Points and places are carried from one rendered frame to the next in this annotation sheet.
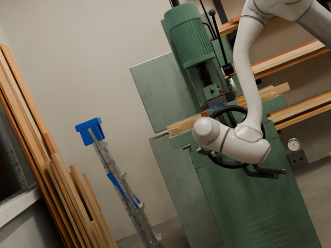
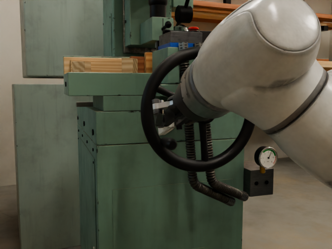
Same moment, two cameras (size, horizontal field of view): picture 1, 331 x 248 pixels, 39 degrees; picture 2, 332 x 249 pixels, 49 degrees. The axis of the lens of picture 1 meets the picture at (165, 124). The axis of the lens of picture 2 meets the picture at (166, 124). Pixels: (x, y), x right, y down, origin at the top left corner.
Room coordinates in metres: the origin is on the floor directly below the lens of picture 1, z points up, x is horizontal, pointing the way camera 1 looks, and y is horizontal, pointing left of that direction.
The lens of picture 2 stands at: (1.40, 0.12, 0.87)
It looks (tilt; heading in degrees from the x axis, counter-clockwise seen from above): 6 degrees down; 338
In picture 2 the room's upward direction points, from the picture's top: straight up
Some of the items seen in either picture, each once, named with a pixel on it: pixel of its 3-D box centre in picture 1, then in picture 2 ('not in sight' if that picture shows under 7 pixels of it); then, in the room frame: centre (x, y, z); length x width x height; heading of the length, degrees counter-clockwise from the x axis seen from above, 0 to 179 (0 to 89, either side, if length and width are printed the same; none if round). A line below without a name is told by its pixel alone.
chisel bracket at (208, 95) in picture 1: (212, 93); (156, 34); (2.50, -0.29, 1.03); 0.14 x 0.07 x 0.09; 177
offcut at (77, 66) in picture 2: (176, 130); (81, 67); (2.44, -0.04, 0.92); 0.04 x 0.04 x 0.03; 52
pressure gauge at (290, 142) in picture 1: (293, 146); (265, 159); (2.26, -0.53, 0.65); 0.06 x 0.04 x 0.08; 87
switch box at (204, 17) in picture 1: (208, 27); not in sight; (2.79, -0.44, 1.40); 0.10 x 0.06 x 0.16; 177
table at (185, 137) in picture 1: (226, 121); (173, 84); (2.37, -0.29, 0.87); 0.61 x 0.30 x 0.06; 87
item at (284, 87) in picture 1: (229, 108); (175, 68); (2.48, -0.34, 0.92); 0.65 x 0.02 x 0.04; 87
